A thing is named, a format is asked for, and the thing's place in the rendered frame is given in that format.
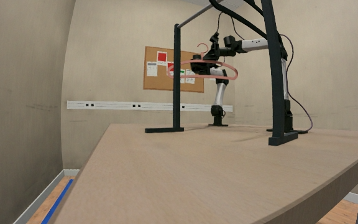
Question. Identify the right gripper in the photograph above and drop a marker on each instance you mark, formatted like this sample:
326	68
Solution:
198	66

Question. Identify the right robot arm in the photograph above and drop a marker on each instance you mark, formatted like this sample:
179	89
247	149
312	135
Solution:
217	107

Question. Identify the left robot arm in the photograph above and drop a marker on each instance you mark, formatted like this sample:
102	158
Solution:
245	46

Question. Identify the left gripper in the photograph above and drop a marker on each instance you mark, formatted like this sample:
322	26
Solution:
216	52

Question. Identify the black metal rack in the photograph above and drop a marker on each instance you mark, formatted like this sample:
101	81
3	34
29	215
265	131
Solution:
278	136

